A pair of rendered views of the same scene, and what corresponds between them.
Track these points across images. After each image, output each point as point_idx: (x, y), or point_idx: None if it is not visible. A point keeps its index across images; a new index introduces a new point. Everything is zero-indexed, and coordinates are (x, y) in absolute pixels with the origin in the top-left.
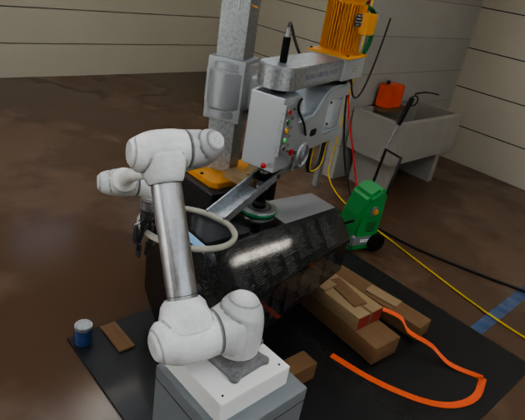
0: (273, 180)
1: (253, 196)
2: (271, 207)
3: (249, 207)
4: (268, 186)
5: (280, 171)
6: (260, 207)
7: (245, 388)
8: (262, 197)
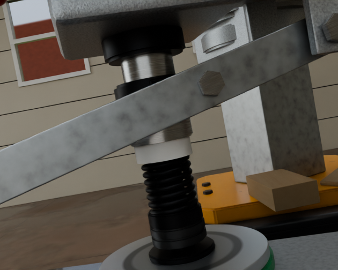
0: (176, 101)
1: None
2: (232, 257)
3: (133, 256)
4: (138, 130)
5: (222, 55)
6: (163, 259)
7: None
8: (164, 201)
